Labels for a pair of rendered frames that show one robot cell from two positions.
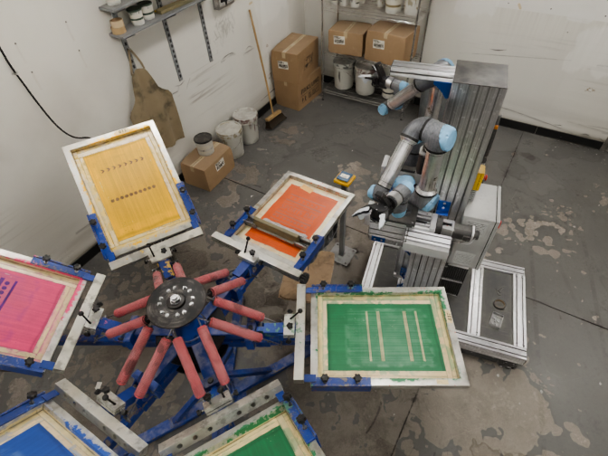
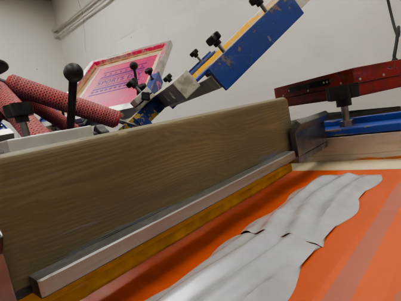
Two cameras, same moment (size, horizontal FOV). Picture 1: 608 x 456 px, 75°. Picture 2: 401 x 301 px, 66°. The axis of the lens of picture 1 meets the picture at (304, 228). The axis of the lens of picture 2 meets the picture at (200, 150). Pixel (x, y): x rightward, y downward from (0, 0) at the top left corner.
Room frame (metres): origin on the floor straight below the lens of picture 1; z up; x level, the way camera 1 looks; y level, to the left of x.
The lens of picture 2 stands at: (1.87, -0.08, 1.06)
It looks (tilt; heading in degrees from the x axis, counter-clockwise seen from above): 7 degrees down; 99
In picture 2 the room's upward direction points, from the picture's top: 11 degrees counter-clockwise
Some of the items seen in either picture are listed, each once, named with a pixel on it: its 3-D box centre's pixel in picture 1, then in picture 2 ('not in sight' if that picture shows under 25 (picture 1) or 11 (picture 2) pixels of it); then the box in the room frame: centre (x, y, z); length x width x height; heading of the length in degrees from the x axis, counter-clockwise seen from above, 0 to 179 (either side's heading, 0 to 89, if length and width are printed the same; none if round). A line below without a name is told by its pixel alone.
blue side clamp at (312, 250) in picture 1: (309, 253); not in sight; (1.63, -0.03, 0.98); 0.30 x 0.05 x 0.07; 146
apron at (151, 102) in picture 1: (150, 103); not in sight; (3.53, 1.39, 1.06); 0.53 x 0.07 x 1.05; 146
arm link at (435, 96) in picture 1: (433, 102); not in sight; (2.26, -0.87, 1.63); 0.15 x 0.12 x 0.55; 132
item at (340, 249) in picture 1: (343, 219); not in sight; (2.39, -0.34, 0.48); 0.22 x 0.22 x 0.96; 56
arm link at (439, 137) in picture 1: (430, 169); not in sight; (1.61, -0.68, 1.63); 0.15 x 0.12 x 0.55; 44
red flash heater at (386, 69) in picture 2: not in sight; (369, 79); (2.38, 1.28, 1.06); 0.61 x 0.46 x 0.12; 26
